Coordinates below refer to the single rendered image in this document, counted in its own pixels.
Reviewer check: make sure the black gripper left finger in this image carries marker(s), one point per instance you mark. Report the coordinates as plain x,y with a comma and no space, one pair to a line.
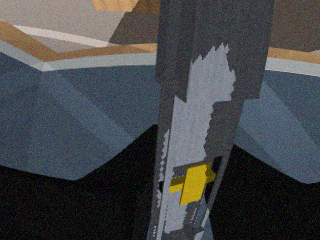
111,203

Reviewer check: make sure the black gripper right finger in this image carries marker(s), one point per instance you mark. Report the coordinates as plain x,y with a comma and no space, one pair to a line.
257,202

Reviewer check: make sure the light brown wooden board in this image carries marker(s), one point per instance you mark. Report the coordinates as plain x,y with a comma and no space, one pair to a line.
139,6

